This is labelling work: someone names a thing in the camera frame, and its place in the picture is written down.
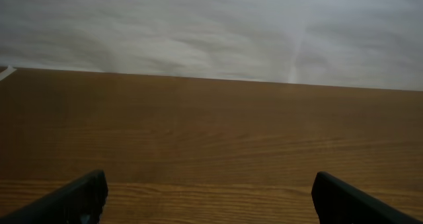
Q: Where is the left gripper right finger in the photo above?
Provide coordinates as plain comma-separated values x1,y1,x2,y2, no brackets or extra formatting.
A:
311,170,423,224

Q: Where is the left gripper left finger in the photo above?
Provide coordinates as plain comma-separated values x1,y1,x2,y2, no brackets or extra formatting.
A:
0,169,109,224

